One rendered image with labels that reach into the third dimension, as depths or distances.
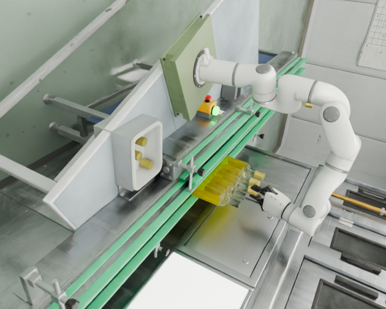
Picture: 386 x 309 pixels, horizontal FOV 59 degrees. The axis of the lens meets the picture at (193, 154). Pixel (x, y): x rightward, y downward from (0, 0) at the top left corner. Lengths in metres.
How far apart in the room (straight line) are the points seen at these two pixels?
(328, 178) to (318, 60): 6.05
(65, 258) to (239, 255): 0.63
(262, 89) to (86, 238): 0.82
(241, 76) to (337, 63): 5.91
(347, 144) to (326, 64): 6.07
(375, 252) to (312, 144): 6.34
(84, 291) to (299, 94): 0.95
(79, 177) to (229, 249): 0.64
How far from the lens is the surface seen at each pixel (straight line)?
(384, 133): 7.58
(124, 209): 1.25
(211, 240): 1.41
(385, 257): 1.66
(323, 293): 1.42
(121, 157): 1.18
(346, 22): 7.05
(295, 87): 1.29
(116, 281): 1.17
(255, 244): 1.43
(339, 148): 1.20
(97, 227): 1.21
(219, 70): 1.38
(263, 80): 1.32
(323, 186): 1.27
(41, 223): 1.58
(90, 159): 1.13
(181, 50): 1.30
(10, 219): 1.65
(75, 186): 1.12
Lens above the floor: 1.45
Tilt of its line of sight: 23 degrees down
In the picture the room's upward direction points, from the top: 110 degrees clockwise
